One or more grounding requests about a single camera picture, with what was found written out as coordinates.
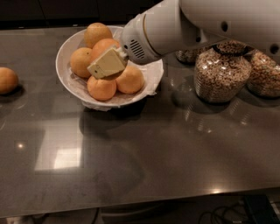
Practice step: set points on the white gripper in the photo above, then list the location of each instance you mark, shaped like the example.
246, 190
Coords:
135, 40

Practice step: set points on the orange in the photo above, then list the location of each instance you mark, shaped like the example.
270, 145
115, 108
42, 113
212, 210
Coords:
79, 62
96, 32
101, 46
130, 81
101, 90
8, 80

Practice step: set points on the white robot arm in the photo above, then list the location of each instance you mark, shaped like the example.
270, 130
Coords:
174, 25

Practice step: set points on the white paper bowl liner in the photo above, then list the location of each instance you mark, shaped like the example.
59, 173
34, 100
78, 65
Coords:
151, 73

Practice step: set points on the white bowl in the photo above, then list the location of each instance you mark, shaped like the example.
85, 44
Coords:
62, 61

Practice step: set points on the left glass cereal jar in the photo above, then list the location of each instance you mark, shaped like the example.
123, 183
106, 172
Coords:
189, 56

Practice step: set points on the glass cereal jar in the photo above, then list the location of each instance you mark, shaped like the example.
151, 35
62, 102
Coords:
221, 72
189, 56
264, 79

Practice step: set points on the orange on table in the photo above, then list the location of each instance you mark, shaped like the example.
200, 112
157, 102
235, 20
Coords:
8, 80

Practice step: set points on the front glass cereal jar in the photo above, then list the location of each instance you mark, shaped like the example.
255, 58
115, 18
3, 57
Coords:
221, 72

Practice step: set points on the right glass cereal jar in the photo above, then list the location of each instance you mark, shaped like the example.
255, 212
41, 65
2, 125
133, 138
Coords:
264, 79

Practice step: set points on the black box under table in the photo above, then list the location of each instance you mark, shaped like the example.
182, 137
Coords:
259, 210

